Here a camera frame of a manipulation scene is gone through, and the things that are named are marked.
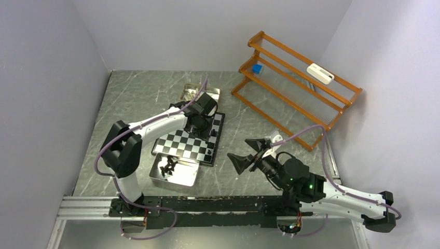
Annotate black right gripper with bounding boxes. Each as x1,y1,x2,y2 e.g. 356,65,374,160
227,138,288,191

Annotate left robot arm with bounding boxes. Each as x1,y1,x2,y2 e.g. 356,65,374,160
96,93,218,216

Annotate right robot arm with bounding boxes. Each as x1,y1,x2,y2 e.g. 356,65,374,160
227,139,397,233

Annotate pile of white chess pieces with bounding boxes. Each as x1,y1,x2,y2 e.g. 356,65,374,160
183,88,199,101

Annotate pile of black chess pieces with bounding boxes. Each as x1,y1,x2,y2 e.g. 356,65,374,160
159,156,177,177

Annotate gold tin box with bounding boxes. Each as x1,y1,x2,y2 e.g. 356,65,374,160
180,84,221,102

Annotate black and white chessboard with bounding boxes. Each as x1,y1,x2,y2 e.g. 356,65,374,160
151,112,225,167

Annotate silver tin box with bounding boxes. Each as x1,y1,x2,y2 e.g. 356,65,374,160
149,153,200,189

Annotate blue cube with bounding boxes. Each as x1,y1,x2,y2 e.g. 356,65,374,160
251,64,264,75

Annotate orange wooden rack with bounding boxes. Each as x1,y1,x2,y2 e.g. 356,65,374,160
231,31,363,136

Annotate white rectangular device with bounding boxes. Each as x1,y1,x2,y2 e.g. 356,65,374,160
306,63,335,85

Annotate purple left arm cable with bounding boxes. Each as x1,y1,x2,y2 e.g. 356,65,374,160
94,75,210,210

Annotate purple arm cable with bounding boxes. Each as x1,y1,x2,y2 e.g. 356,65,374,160
94,75,210,210
271,124,402,238

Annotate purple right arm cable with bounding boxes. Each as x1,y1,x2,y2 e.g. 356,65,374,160
271,124,402,238

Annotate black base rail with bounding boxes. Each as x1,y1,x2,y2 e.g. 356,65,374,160
108,196,297,229

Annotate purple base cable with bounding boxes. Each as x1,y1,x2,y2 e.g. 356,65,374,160
120,206,177,241

